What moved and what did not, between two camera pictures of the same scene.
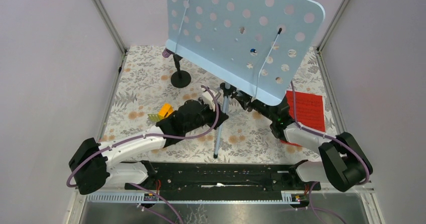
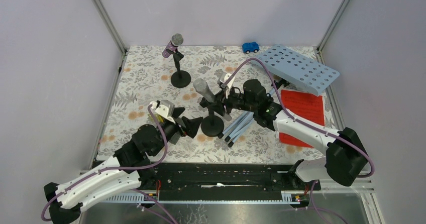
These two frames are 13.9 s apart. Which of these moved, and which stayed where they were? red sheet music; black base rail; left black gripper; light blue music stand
Moved: left black gripper; light blue music stand
Stayed: black base rail; red sheet music
